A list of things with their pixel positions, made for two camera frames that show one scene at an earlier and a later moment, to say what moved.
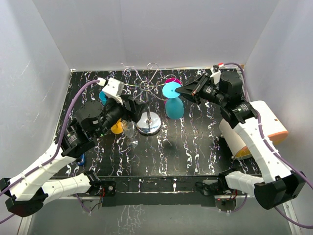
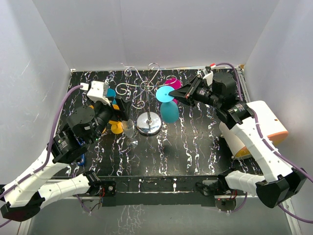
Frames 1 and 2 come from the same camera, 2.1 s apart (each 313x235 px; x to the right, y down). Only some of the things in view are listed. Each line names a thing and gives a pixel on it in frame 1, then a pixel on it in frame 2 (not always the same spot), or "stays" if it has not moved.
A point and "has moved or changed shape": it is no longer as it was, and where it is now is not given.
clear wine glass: x=128 y=128 stays
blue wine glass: x=174 y=108 has moved or changed shape
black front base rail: x=161 y=191 stays
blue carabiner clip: x=83 y=156 stays
